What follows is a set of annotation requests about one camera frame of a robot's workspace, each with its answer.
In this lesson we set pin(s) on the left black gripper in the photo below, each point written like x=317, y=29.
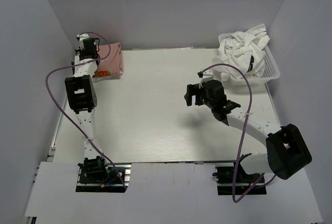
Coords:
x=86, y=53

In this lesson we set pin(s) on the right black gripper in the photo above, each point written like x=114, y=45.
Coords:
x=195, y=94

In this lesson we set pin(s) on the pink t shirt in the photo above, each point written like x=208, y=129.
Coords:
x=112, y=66

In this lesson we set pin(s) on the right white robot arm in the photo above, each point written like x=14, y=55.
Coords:
x=286, y=151

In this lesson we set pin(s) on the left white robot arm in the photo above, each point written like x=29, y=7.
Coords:
x=81, y=94

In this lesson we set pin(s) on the crumpled white shirts pile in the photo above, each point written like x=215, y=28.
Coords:
x=244, y=50

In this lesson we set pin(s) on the white plastic basket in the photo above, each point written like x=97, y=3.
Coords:
x=271, y=71

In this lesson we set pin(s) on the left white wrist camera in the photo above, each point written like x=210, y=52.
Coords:
x=82, y=36

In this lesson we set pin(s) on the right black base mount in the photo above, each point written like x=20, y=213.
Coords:
x=224, y=177

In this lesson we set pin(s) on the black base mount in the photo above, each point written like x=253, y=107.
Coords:
x=224, y=177
x=97, y=176

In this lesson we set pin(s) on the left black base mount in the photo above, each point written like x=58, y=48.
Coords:
x=97, y=176

